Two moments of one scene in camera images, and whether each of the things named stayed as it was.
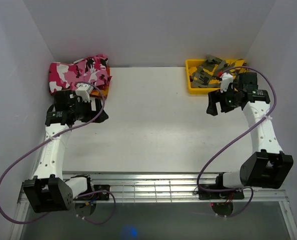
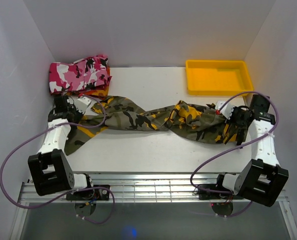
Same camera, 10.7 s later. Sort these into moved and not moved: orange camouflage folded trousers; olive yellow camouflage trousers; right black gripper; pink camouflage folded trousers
Moved: olive yellow camouflage trousers; right black gripper
Not moved: pink camouflage folded trousers; orange camouflage folded trousers
